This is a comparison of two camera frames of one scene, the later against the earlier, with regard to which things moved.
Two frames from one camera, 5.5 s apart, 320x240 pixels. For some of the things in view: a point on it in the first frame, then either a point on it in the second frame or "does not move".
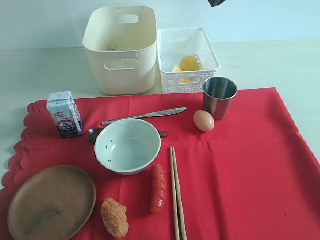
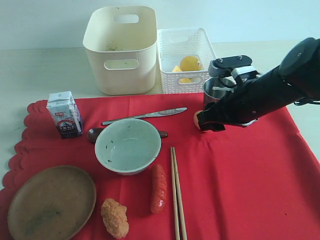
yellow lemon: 190,63 does not move
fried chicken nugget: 114,215 does not move
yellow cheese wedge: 177,69 does not move
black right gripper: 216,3 -> 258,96
